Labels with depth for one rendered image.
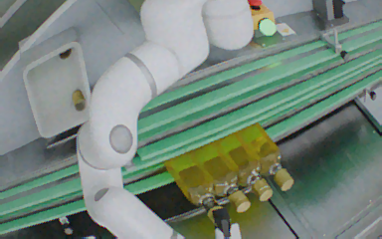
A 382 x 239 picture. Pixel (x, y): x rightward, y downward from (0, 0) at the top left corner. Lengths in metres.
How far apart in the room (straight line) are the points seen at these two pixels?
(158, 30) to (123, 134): 0.17
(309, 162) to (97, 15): 0.70
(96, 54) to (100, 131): 0.53
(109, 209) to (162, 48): 0.27
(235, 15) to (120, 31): 0.44
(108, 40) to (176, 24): 0.47
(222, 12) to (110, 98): 0.24
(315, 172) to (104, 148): 0.79
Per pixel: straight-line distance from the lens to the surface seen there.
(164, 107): 1.25
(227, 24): 0.94
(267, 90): 1.38
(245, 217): 1.33
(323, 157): 1.51
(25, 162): 1.35
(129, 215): 0.84
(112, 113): 0.82
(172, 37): 0.87
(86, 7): 1.25
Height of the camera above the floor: 1.86
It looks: 47 degrees down
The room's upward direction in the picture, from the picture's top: 143 degrees clockwise
